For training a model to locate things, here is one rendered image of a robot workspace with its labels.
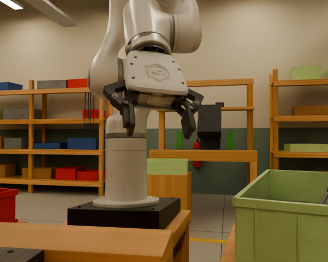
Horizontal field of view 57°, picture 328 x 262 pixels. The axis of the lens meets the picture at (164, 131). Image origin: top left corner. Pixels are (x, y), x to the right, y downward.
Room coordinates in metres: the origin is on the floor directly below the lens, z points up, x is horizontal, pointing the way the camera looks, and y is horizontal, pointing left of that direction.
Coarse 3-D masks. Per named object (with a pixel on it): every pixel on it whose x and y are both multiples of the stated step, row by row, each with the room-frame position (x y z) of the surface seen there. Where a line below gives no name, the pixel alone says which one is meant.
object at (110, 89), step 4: (124, 80) 0.49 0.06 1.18; (112, 84) 0.48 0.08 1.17; (116, 84) 0.48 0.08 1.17; (120, 84) 0.49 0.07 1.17; (124, 84) 0.49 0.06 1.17; (104, 88) 0.47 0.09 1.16; (108, 88) 0.47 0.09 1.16; (112, 88) 0.48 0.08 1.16; (116, 88) 0.48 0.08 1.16; (120, 88) 0.49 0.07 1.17; (124, 88) 0.49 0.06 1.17; (104, 92) 0.47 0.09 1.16; (108, 92) 0.47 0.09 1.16; (112, 92) 0.47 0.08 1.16; (116, 92) 0.49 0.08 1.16; (108, 96) 0.47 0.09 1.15; (112, 100) 0.46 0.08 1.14
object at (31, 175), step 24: (0, 120) 6.04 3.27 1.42; (24, 120) 5.92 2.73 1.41; (48, 120) 5.76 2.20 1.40; (72, 120) 5.66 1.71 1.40; (96, 120) 5.56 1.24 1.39; (0, 144) 6.11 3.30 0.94; (24, 144) 6.05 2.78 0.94; (48, 144) 5.87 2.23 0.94; (72, 144) 5.75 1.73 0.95; (96, 144) 5.64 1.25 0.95; (0, 168) 6.12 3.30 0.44; (24, 168) 5.98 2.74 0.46; (48, 168) 5.92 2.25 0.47; (72, 168) 5.76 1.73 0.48
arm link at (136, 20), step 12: (132, 0) 0.61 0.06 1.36; (144, 0) 0.60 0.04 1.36; (132, 12) 0.58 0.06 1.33; (144, 12) 0.57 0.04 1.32; (156, 12) 0.58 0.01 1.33; (132, 24) 0.56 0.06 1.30; (144, 24) 0.55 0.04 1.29; (156, 24) 0.56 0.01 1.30; (168, 24) 0.57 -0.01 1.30; (132, 36) 0.54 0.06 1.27; (168, 36) 0.57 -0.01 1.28
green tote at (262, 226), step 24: (240, 192) 0.70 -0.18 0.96; (264, 192) 1.04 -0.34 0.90; (288, 192) 1.15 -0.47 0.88; (312, 192) 1.12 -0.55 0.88; (240, 216) 0.64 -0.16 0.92; (264, 216) 0.62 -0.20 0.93; (288, 216) 0.60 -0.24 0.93; (312, 216) 0.58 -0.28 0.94; (240, 240) 0.64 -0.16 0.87; (264, 240) 0.62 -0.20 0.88; (288, 240) 0.60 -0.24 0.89; (312, 240) 0.58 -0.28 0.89
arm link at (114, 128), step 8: (136, 112) 0.84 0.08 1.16; (144, 112) 0.86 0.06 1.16; (112, 120) 0.85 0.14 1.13; (120, 120) 0.84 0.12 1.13; (136, 120) 0.84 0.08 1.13; (144, 120) 0.87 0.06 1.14; (112, 128) 0.84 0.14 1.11; (120, 128) 0.83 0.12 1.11; (136, 128) 0.84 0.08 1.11; (144, 128) 0.87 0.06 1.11; (112, 136) 0.84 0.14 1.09; (120, 136) 0.83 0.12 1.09; (136, 136) 0.84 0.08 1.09; (144, 136) 0.87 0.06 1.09
